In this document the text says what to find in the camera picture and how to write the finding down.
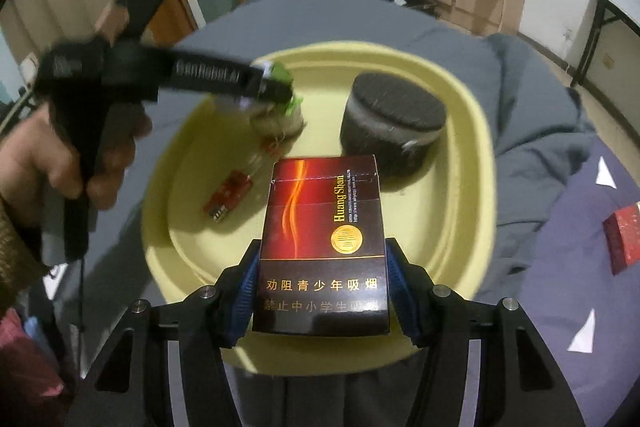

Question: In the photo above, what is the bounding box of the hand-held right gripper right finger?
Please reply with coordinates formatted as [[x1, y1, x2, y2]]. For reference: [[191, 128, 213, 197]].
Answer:
[[385, 237, 586, 427]]

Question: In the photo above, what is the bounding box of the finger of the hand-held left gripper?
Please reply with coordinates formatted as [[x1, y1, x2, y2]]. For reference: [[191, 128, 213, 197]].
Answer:
[[246, 64, 296, 108]]

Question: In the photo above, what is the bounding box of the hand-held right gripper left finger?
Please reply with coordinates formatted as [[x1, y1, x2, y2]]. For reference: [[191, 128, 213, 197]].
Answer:
[[65, 239, 262, 427]]

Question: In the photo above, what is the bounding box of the white plush ball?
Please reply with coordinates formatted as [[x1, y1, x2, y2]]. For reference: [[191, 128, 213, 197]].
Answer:
[[247, 62, 307, 140]]

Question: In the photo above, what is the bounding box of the dark brown cigarette box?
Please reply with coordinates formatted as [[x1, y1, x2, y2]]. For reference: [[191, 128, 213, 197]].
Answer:
[[251, 155, 392, 338]]

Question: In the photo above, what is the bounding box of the pale yellow plastic basin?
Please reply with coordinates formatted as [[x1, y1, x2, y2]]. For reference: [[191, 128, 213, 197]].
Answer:
[[141, 41, 497, 378]]

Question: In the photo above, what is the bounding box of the red cigarette box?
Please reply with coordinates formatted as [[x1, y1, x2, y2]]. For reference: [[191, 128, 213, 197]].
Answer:
[[602, 202, 640, 277]]

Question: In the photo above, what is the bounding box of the person's left forearm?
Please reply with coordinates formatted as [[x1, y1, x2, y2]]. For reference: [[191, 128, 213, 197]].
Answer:
[[0, 194, 53, 315]]

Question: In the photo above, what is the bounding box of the person's left hand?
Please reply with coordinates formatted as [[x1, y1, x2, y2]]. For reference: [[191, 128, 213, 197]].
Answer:
[[0, 102, 154, 229]]

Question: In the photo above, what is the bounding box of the small red circuit board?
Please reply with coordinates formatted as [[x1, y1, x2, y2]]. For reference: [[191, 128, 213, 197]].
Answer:
[[202, 170, 254, 224]]

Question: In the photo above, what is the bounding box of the black foam cylinder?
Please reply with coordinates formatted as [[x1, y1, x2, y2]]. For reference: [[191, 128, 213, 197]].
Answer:
[[339, 73, 447, 178]]

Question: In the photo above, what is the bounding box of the dark blue patterned bedsheet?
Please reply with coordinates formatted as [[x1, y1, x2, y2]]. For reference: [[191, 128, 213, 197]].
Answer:
[[520, 139, 640, 427]]

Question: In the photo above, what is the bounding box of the red cloth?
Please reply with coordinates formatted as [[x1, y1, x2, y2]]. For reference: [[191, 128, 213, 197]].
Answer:
[[0, 307, 68, 427]]

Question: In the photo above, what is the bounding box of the black frame folding table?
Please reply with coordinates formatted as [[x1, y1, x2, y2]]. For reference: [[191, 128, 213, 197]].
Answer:
[[570, 0, 640, 88]]

